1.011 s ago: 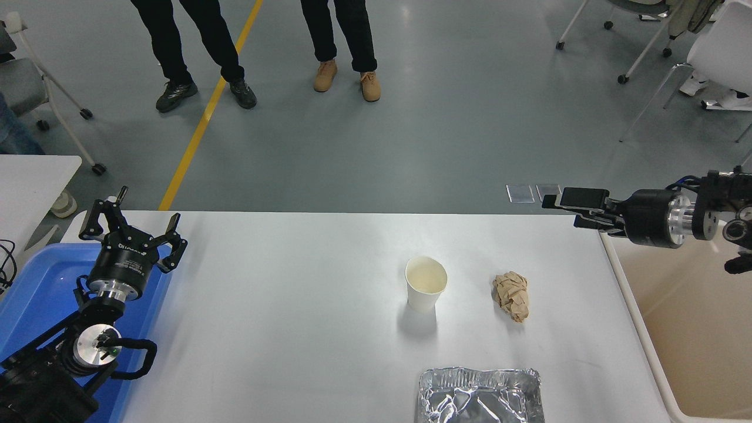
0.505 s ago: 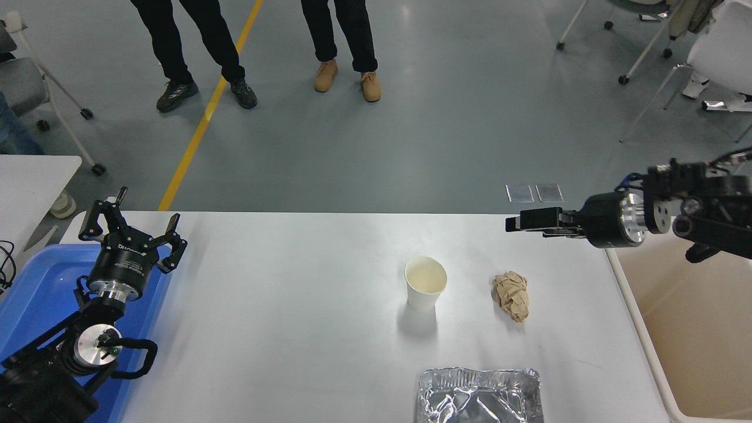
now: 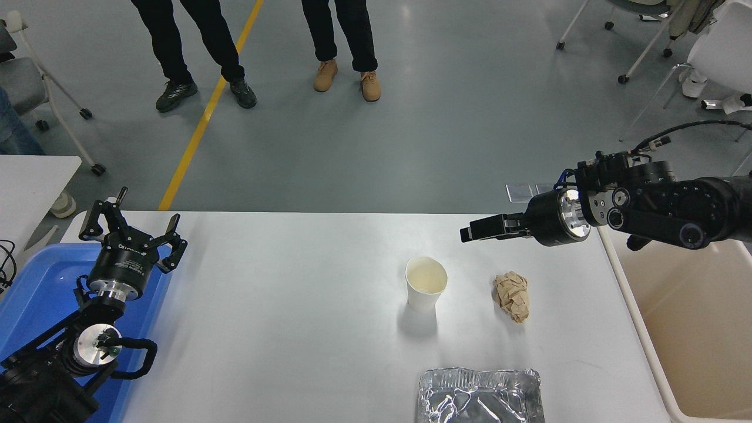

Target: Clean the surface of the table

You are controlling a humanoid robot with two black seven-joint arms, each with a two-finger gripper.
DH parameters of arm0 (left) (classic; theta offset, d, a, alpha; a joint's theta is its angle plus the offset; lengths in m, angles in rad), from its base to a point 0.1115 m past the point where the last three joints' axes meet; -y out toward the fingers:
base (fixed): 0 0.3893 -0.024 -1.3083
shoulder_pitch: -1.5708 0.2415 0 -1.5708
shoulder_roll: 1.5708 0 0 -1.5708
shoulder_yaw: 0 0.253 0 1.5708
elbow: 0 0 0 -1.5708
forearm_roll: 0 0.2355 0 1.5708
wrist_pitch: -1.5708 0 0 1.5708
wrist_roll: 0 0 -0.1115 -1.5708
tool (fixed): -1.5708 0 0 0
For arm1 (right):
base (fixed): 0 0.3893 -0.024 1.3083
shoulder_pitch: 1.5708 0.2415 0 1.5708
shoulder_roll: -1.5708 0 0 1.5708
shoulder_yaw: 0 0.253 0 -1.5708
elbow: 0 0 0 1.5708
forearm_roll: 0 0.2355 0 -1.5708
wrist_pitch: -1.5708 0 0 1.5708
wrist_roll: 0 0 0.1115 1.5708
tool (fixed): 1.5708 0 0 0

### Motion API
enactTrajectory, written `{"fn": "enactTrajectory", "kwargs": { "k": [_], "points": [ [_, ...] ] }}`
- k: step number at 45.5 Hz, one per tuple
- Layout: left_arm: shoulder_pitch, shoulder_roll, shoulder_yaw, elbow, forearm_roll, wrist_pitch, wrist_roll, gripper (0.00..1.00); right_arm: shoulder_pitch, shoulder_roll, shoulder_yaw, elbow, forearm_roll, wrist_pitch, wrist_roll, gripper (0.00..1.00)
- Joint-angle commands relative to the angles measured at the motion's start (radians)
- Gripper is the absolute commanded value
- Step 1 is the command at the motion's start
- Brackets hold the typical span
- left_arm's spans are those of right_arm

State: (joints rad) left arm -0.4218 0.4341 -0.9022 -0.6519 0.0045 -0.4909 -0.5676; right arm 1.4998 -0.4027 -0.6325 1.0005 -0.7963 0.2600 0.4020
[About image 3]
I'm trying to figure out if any black cable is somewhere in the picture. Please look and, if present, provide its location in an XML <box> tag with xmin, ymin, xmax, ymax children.
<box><xmin>0</xmin><ymin>238</ymin><xmax>17</xmax><ymax>294</ymax></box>

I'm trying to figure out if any white paper cup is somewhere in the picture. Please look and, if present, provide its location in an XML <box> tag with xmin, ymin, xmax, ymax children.
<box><xmin>405</xmin><ymin>256</ymin><xmax>448</xmax><ymax>313</ymax></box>

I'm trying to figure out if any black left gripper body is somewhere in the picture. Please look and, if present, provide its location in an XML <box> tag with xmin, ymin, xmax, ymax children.
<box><xmin>88</xmin><ymin>235</ymin><xmax>160</xmax><ymax>293</ymax></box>

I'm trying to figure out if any white side table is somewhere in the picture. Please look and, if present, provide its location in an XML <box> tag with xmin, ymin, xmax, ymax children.
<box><xmin>0</xmin><ymin>155</ymin><xmax>83</xmax><ymax>259</ymax></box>

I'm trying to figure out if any white-framed rolling chair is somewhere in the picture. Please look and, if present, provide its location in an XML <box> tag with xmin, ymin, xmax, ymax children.
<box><xmin>0</xmin><ymin>12</ymin><xmax>108</xmax><ymax>176</ymax></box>

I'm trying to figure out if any rolling chair with casters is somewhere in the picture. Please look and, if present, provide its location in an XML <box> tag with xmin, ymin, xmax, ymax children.
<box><xmin>555</xmin><ymin>0</ymin><xmax>682</xmax><ymax>84</ymax></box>

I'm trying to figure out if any crumpled tan paper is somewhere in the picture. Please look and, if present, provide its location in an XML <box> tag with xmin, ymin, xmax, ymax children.
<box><xmin>492</xmin><ymin>271</ymin><xmax>530</xmax><ymax>323</ymax></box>

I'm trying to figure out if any blue plastic tray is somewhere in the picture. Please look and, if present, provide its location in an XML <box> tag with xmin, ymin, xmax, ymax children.
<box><xmin>0</xmin><ymin>242</ymin><xmax>174</xmax><ymax>423</ymax></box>

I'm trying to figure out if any large pale bin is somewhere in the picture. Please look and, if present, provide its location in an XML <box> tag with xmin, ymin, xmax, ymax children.
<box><xmin>598</xmin><ymin>226</ymin><xmax>752</xmax><ymax>423</ymax></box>

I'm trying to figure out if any person's foot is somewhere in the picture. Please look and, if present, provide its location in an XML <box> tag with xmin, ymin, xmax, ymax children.
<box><xmin>50</xmin><ymin>189</ymin><xmax>78</xmax><ymax>219</ymax></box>

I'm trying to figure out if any beige hanging jacket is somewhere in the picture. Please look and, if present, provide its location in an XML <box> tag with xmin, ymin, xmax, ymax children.
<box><xmin>669</xmin><ymin>0</ymin><xmax>726</xmax><ymax>41</ymax></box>

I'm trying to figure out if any person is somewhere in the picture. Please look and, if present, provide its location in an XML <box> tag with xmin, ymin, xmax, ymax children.
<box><xmin>130</xmin><ymin>0</ymin><xmax>258</xmax><ymax>113</ymax></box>
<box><xmin>301</xmin><ymin>0</ymin><xmax>381</xmax><ymax>102</ymax></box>
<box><xmin>0</xmin><ymin>87</ymin><xmax>45</xmax><ymax>156</ymax></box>
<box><xmin>681</xmin><ymin>70</ymin><xmax>752</xmax><ymax>115</ymax></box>

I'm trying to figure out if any white shell chair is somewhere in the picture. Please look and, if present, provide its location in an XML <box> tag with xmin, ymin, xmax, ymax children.
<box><xmin>619</xmin><ymin>0</ymin><xmax>752</xmax><ymax>177</ymax></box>

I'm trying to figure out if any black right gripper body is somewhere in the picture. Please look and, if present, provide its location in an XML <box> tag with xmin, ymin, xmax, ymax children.
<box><xmin>525</xmin><ymin>191</ymin><xmax>568</xmax><ymax>247</ymax></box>

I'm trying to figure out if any silver foil tray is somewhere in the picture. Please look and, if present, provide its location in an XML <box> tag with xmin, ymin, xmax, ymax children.
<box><xmin>417</xmin><ymin>367</ymin><xmax>545</xmax><ymax>423</ymax></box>

